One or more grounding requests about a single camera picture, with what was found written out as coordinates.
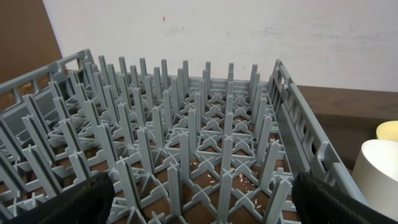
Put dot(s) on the yellow round plate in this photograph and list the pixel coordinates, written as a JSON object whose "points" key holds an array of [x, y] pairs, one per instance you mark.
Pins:
{"points": [[388, 131]]}

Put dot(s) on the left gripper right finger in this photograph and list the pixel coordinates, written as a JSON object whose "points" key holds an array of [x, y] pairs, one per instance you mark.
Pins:
{"points": [[318, 202]]}

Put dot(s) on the white paper cup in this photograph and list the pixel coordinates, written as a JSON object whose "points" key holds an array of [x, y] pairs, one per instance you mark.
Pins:
{"points": [[375, 174]]}

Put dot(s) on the grey plastic dish rack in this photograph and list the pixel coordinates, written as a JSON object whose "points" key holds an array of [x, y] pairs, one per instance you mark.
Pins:
{"points": [[178, 149]]}

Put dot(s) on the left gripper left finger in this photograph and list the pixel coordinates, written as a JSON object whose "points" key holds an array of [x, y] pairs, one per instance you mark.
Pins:
{"points": [[89, 201]]}

